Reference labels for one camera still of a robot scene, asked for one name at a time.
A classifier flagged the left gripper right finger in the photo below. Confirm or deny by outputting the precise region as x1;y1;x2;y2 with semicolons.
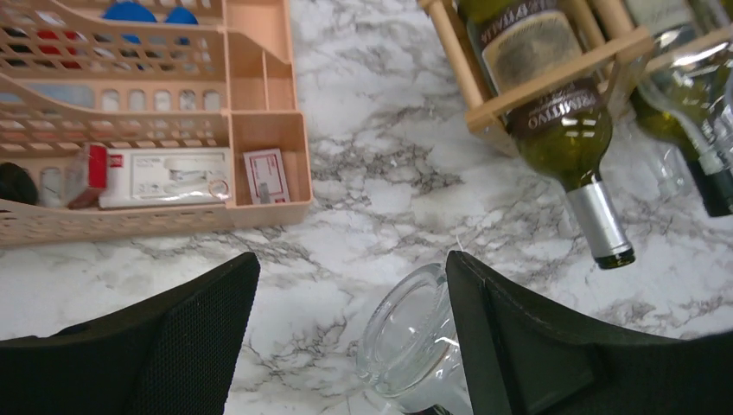
445;251;732;414

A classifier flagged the white packaged item in organizer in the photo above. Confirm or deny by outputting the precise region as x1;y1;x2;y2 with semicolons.
99;147;232;209

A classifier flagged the wooden wine rack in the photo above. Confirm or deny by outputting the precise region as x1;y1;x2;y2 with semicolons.
417;0;733;136

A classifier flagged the orange plastic file organizer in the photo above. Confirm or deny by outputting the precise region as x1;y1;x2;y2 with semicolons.
1;1;313;248

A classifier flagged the green wine bottle back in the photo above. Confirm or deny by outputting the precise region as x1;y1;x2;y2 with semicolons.
625;1;732;218

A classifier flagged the green wine bottle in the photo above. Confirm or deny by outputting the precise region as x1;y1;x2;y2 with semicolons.
625;1;732;218
458;0;635;270

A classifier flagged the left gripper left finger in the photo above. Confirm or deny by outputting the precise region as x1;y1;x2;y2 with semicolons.
1;252;260;414

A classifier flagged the small clear bottle silver cap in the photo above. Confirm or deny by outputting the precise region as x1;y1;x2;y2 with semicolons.
356;263;473;415

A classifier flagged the clear square glass bottle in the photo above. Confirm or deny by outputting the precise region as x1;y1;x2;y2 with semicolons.
646;139;692;198

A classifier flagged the small red white card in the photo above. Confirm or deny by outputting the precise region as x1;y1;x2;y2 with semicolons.
243;148;290;204

